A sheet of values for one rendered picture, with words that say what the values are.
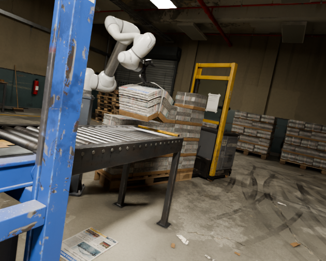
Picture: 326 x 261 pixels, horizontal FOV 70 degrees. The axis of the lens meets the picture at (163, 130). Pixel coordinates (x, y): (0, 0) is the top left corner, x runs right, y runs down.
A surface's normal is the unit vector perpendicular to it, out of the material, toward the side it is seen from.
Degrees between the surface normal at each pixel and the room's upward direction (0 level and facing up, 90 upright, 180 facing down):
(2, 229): 90
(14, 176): 90
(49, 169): 90
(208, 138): 90
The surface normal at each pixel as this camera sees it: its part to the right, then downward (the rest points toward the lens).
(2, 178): 0.86, 0.21
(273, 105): -0.47, 0.01
